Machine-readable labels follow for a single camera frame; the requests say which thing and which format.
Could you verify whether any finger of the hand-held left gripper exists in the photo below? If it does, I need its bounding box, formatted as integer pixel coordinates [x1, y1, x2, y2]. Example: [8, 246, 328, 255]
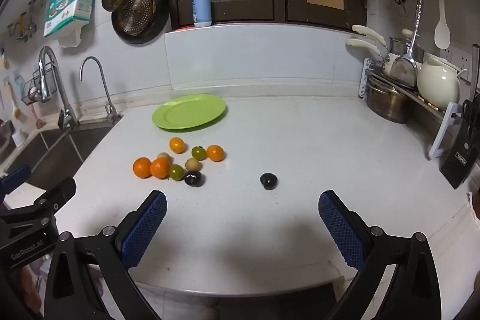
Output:
[0, 178, 77, 231]
[0, 166, 31, 198]

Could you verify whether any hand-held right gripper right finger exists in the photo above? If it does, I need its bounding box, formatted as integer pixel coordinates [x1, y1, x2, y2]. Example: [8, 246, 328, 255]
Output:
[318, 190, 443, 320]

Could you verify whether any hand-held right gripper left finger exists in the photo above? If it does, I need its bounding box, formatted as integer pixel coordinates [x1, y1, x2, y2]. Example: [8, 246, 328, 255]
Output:
[44, 190, 168, 320]

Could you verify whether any dark plum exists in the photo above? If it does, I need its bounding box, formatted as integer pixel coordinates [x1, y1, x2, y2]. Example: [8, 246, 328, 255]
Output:
[184, 170, 205, 188]
[260, 172, 278, 191]

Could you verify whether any green plate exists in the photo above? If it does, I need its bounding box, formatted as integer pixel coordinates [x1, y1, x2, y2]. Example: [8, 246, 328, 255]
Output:
[152, 94, 228, 130]

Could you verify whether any steel sink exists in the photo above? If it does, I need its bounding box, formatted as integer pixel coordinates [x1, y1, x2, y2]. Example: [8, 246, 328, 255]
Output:
[3, 124, 114, 179]

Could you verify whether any large chrome faucet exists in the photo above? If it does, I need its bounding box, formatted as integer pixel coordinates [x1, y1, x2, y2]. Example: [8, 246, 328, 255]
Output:
[38, 46, 79, 130]

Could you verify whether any thin gooseneck faucet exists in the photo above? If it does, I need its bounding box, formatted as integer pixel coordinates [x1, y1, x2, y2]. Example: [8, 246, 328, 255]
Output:
[79, 56, 123, 124]

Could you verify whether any white cutting board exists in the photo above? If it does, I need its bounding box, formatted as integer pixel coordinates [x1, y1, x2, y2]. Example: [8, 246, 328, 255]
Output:
[428, 102, 461, 160]

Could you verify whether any steel stock pot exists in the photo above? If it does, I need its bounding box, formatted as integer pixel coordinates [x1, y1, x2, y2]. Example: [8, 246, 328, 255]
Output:
[365, 77, 412, 124]

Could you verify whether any black knife block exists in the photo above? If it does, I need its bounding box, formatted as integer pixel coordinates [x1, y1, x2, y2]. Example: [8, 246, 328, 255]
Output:
[439, 99, 480, 190]

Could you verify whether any metal counter shelf rack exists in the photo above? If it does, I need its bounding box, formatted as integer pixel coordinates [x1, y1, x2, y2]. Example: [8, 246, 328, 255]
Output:
[360, 58, 452, 115]

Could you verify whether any cream ceramic teapot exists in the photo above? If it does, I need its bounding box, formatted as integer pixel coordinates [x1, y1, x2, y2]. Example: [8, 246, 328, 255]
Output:
[416, 55, 468, 111]

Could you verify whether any steel skimmer ladle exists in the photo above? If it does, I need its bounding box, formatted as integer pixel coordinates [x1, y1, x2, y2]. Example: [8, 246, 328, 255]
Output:
[390, 0, 424, 88]

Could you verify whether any green white tissue pack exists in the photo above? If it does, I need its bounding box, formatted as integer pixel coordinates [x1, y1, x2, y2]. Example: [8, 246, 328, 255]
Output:
[43, 0, 98, 38]

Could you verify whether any black frying pan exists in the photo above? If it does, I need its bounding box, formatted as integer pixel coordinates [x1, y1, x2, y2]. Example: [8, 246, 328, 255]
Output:
[111, 0, 170, 45]

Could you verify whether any white rice paddle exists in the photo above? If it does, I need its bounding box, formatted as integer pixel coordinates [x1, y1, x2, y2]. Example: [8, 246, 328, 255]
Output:
[434, 0, 451, 49]

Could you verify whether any white blue pump bottle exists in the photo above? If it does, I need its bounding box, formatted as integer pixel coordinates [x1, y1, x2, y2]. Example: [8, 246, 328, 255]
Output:
[191, 0, 213, 28]

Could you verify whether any wire sink caddy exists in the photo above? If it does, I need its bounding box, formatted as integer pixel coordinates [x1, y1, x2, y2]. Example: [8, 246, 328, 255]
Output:
[22, 68, 52, 107]

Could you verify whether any bicycle-shaped wall hook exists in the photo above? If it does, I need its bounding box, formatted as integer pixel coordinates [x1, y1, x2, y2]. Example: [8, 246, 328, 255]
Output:
[7, 0, 39, 44]

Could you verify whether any white-handled pot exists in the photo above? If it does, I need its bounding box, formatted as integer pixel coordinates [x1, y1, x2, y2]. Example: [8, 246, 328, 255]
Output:
[345, 38, 398, 78]
[351, 25, 415, 54]

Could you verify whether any wall power socket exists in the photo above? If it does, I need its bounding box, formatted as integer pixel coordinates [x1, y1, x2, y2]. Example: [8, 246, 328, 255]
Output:
[439, 46, 474, 81]

